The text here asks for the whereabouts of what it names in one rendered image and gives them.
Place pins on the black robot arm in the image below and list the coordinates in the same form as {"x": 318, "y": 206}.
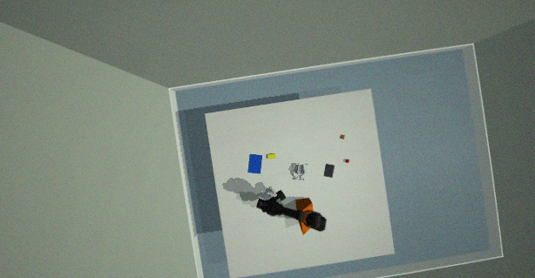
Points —
{"x": 273, "y": 208}

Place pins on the blue flat plate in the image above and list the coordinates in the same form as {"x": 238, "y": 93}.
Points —
{"x": 255, "y": 163}

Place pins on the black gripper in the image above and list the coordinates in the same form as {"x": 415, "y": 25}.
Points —
{"x": 280, "y": 195}

